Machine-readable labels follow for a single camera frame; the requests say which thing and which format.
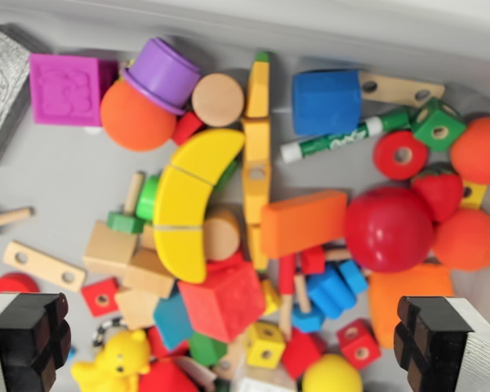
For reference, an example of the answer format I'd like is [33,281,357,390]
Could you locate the black silver gripper right finger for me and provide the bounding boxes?
[393,296,490,392]

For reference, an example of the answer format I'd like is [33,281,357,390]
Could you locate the black silver gripper left finger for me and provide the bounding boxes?
[0,292,73,392]

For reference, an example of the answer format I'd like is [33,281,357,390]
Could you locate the magenta rubber elephant cube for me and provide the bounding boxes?
[28,52,119,126]

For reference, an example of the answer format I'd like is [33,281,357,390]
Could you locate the grey plastic bin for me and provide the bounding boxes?
[0,0,490,392]

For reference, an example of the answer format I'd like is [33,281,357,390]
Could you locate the orange foam block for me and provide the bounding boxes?
[367,263,455,350]

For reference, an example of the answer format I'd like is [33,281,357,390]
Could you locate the red wooden wheel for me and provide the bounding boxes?
[0,272,41,303]
[372,130,430,181]

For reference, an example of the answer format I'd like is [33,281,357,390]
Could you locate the black and white checkered toy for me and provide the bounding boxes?
[90,316,127,348]

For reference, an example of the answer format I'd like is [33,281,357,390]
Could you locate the wooden strip with holes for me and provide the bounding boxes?
[358,71,446,109]
[2,240,87,293]

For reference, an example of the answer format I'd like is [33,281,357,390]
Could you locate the yellow rubber toy animal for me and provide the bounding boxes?
[70,328,152,392]

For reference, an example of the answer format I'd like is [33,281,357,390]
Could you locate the small blue wooden block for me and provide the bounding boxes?
[337,259,369,296]

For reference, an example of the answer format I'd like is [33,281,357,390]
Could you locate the yellow ball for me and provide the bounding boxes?
[301,353,364,392]

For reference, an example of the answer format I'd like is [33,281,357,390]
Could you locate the orange foam ball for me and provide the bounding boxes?
[432,208,490,272]
[449,117,490,185]
[100,79,177,153]

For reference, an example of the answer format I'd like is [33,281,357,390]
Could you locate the blue ribbed wooden piece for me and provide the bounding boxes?
[305,265,359,320]

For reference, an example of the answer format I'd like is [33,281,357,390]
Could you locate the glossy red toy apple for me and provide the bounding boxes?
[343,186,436,274]

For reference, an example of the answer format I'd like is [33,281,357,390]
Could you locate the blue wooden nut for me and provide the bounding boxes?
[292,304,326,334]

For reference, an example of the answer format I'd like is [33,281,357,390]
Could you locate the large natural wooden block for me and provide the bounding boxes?
[82,220,142,275]

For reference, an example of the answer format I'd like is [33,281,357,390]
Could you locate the wooden dowel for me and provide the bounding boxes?
[325,248,353,263]

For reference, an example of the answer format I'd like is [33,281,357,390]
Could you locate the plain red wooden cube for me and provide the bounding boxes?
[280,327,327,381]

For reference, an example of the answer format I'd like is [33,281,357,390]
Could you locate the short wooden peg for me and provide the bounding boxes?
[293,273,313,314]

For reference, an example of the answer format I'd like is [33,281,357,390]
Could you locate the red toy piece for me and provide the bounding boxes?
[137,354,201,392]

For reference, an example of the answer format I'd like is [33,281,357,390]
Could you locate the small red wooden cube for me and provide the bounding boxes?
[300,244,327,275]

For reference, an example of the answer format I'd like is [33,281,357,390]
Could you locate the yellow wooden cube with hole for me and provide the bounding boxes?
[459,181,489,212]

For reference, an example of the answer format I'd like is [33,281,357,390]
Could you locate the red toy strawberry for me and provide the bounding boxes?
[411,163,465,224]

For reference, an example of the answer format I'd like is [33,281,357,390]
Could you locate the yellow wooden cube with holes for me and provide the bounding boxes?
[244,321,287,371]

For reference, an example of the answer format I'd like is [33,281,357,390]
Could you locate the red wooden peg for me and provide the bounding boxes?
[277,252,298,342]

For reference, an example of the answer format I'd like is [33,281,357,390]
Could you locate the small natural wooden block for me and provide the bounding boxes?
[140,223,158,251]

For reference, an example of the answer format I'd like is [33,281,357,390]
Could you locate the small yellow wooden block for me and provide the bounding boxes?
[260,278,283,318]

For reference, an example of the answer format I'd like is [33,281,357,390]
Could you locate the orange wooden block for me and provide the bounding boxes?
[260,189,349,261]

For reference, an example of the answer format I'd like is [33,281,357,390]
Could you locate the green wooden block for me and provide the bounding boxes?
[187,331,229,368]

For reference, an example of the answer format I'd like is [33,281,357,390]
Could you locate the white block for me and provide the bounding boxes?
[232,369,299,392]

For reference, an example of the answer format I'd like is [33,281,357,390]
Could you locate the green wooden cylinder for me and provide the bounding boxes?
[135,174,163,224]

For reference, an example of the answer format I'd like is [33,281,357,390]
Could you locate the flat wooden piece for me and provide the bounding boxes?
[212,342,247,381]

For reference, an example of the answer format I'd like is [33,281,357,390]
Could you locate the large red foam cube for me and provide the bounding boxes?
[177,255,267,344]

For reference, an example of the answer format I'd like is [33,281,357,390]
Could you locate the yellow wooden banana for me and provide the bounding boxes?
[153,128,246,284]

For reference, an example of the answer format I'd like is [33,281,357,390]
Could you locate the green wooden cube with holes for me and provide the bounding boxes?
[410,97,467,153]

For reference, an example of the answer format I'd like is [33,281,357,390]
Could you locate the natural wooden cylinder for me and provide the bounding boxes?
[190,72,246,128]
[203,207,243,262]

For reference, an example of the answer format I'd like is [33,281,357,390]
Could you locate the green dry-erase marker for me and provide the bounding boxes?
[279,108,412,164]

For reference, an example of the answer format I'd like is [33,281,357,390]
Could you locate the grey styrofoam block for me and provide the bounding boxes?
[0,23,32,172]

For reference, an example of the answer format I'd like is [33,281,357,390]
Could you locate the small green wooden piece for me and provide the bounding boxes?
[214,158,241,194]

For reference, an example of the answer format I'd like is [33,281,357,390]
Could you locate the blue foam block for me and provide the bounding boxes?
[291,69,363,136]

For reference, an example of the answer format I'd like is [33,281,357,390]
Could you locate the small red wooden block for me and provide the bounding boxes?
[170,110,207,147]

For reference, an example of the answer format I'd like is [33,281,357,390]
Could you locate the purple plastic cup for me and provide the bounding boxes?
[121,37,202,116]

